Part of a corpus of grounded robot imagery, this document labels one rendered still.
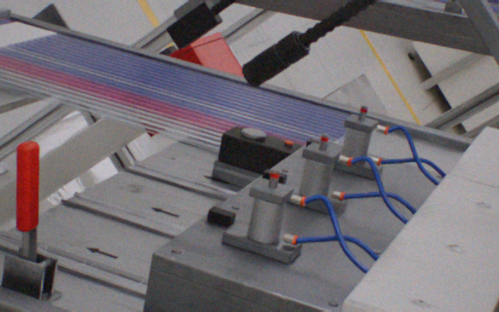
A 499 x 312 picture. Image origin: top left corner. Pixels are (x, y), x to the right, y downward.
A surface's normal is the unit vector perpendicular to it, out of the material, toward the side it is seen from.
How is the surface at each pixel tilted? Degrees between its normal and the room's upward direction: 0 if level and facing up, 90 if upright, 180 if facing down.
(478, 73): 90
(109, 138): 90
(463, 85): 90
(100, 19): 0
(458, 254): 45
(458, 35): 90
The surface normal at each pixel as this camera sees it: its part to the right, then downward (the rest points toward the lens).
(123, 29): 0.76, -0.47
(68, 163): -0.37, 0.23
